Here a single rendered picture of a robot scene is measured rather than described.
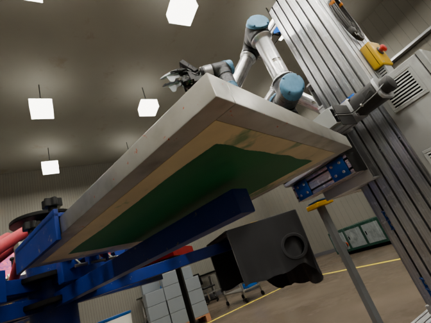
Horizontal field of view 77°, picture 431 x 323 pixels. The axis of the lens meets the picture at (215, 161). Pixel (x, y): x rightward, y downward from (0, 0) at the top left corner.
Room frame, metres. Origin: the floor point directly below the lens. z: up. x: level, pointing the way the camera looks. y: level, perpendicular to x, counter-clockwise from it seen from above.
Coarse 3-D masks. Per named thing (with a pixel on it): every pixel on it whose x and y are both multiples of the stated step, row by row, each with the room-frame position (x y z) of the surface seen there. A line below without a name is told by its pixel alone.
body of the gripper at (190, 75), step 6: (186, 72) 1.07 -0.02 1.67; (192, 72) 1.09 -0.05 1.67; (198, 72) 1.10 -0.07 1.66; (204, 72) 1.09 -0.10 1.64; (180, 78) 1.11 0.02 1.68; (186, 78) 1.07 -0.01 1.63; (192, 78) 1.06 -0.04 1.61; (198, 78) 1.09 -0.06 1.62; (186, 84) 1.10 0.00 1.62; (192, 84) 1.11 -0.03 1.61; (186, 90) 1.12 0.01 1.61
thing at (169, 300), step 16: (144, 288) 5.65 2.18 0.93; (176, 288) 5.56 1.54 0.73; (192, 288) 5.69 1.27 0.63; (144, 304) 5.78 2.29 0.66; (160, 304) 5.41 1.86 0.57; (176, 304) 5.53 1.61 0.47; (192, 304) 5.66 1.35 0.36; (160, 320) 5.38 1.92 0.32; (176, 320) 5.50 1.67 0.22; (208, 320) 5.74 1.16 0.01
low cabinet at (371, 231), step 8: (352, 224) 8.84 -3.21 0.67; (360, 224) 7.40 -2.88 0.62; (368, 224) 7.23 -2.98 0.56; (376, 224) 7.07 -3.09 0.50; (344, 232) 7.86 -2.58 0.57; (352, 232) 7.67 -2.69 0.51; (360, 232) 7.48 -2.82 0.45; (368, 232) 7.32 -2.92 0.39; (376, 232) 7.15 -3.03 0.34; (384, 232) 7.01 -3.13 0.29; (344, 240) 7.96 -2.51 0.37; (352, 240) 7.77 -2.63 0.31; (360, 240) 7.58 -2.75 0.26; (368, 240) 7.42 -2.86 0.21; (376, 240) 7.24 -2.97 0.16; (384, 240) 7.10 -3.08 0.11; (352, 248) 7.87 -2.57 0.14; (360, 248) 7.68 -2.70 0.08; (368, 248) 7.55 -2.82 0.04
